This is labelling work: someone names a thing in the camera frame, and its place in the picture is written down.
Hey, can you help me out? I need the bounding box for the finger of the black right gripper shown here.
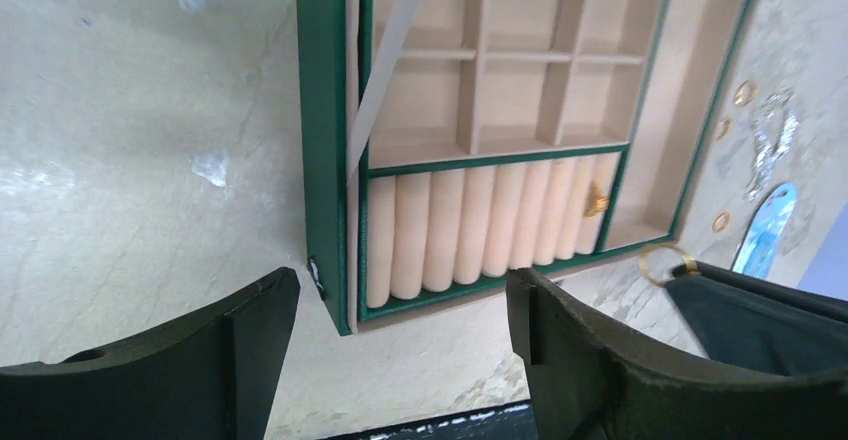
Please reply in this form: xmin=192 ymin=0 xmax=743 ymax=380
xmin=664 ymin=263 xmax=847 ymax=376

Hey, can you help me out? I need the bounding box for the blue white oval dish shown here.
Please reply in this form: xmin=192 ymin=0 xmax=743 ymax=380
xmin=731 ymin=182 xmax=798 ymax=280

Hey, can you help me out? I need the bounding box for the green jewelry box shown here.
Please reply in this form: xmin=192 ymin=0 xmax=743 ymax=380
xmin=296 ymin=0 xmax=758 ymax=336

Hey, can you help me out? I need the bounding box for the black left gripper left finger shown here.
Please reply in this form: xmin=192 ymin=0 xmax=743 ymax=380
xmin=1 ymin=267 xmax=300 ymax=439

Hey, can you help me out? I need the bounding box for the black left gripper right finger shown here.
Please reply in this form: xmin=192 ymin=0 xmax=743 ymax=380
xmin=506 ymin=269 xmax=847 ymax=439

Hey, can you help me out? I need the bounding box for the silver crystal necklace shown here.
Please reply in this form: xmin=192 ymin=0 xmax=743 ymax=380
xmin=745 ymin=89 xmax=801 ymax=203

